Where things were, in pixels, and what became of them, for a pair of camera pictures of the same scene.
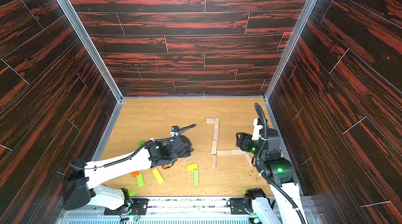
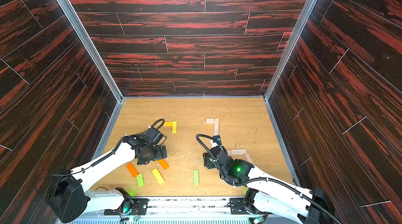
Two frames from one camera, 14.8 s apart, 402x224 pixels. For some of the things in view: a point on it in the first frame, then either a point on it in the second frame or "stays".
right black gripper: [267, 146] → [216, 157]
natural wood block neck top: [216, 125] stays
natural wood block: [248, 158] stays
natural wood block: [238, 152] stays
